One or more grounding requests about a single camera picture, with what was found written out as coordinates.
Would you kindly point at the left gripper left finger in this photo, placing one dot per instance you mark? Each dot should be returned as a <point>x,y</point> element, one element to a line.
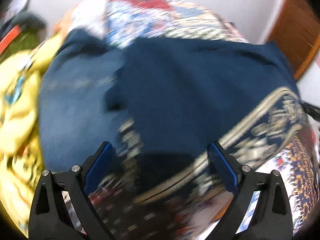
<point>49,218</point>

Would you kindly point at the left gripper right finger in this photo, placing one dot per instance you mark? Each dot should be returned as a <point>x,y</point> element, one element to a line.
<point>271,218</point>

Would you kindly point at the navy patterned hooded garment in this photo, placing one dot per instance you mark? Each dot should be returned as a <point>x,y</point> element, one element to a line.
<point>182,95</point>

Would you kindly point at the yellow printed garment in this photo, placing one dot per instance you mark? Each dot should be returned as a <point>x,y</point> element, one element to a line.
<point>21,157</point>

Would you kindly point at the patchwork patterned bedspread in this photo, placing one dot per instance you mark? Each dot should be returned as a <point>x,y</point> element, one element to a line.
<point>128,20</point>

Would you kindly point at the blue denim jeans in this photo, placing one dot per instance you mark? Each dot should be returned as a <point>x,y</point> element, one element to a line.
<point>73,116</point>

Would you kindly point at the green patterned bag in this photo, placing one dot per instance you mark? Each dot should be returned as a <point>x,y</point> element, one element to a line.
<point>26,40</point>

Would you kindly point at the orange box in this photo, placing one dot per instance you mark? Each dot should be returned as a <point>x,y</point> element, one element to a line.
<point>11,35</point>

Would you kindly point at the brown wooden door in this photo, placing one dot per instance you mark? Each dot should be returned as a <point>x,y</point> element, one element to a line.
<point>296,33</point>

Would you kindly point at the dark grey cushion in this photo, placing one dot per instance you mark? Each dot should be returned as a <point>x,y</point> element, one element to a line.
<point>27,19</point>

